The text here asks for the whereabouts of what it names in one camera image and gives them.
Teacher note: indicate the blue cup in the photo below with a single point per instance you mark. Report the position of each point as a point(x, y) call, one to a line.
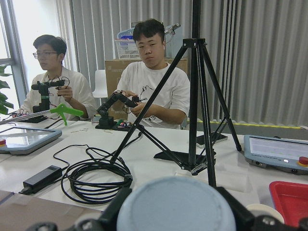
point(175, 204)

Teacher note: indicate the cardboard box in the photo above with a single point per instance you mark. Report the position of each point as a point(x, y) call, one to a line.
point(113, 70)

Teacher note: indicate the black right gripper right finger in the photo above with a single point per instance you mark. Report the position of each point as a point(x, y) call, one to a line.
point(246, 221)

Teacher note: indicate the paper cup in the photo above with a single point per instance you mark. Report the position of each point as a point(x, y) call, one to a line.
point(260, 209)

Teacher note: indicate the person in white t-shirt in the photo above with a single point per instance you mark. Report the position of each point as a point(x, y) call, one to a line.
point(171, 105)

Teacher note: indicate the person with glasses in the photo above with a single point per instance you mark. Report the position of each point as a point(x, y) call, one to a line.
point(76, 92)

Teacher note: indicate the black camera tripod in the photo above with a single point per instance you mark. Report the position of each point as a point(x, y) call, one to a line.
point(200, 65)

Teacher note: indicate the black power adapter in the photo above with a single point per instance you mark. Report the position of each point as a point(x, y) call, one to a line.
point(40, 180)

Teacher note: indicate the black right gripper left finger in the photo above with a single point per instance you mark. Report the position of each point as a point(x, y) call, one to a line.
point(107, 221)

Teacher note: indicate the green plastic gun tool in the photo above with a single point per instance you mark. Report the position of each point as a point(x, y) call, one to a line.
point(61, 109)

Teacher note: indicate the red parts tray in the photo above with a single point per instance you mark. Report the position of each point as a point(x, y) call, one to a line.
point(290, 200)

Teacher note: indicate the teach pendant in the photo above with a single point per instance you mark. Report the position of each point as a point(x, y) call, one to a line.
point(286, 155)
point(23, 141)

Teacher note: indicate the white plastic basket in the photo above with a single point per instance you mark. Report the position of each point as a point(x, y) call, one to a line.
point(126, 47)

